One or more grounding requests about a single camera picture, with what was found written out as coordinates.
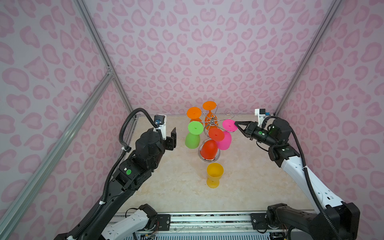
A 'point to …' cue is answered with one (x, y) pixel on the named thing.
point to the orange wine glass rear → (209, 105)
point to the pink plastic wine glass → (228, 126)
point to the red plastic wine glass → (209, 149)
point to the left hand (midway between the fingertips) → (167, 125)
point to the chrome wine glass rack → (213, 121)
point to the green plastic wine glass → (192, 138)
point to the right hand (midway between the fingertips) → (236, 123)
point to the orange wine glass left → (194, 113)
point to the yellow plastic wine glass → (214, 171)
